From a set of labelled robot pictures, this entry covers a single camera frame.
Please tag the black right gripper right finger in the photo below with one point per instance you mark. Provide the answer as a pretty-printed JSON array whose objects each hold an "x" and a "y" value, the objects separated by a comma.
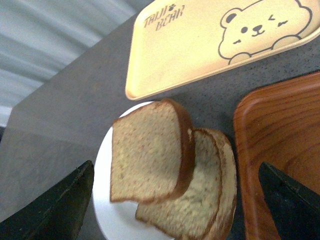
[{"x": 295, "y": 209}]

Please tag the grey curtain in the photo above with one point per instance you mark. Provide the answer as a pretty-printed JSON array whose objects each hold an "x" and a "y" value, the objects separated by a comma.
[{"x": 38, "y": 38}]

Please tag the brown wooden tray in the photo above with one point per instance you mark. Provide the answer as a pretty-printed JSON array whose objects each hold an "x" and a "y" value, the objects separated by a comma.
[{"x": 279, "y": 124}]

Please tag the yellow bear tray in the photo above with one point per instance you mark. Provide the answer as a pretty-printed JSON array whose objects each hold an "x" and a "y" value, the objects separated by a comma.
[{"x": 177, "y": 42}]

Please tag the white plate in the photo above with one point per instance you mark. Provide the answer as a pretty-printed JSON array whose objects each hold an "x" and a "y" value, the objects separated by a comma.
[{"x": 116, "y": 220}]

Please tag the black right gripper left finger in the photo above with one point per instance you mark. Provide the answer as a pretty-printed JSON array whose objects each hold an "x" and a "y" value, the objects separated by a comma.
[{"x": 57, "y": 214}]

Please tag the bread slice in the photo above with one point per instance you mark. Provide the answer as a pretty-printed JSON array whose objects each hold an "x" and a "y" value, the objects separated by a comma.
[
  {"x": 153, "y": 153},
  {"x": 206, "y": 210}
]

